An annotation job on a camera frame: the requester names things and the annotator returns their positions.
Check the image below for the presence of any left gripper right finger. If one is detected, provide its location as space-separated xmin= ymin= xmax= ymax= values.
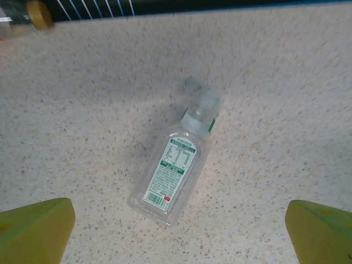
xmin=285 ymin=200 xmax=352 ymax=264

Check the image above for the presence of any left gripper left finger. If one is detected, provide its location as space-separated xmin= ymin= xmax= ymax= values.
xmin=0 ymin=197 xmax=76 ymax=264

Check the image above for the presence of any small clear green-label bottle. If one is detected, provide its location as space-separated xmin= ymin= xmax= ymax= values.
xmin=126 ymin=89 xmax=223 ymax=228

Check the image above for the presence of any orange-label bottle yellow cap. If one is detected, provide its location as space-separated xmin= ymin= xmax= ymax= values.
xmin=0 ymin=0 xmax=55 ymax=42

